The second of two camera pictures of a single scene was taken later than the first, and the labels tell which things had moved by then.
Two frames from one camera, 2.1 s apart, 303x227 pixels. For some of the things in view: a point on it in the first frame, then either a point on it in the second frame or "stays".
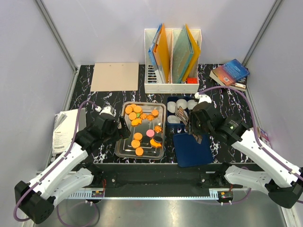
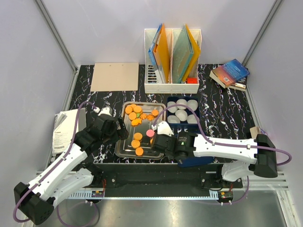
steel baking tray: (146, 122) stays
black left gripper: (123, 133) stays
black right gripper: (192, 128) -> (169, 156)
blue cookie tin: (178, 110) stays
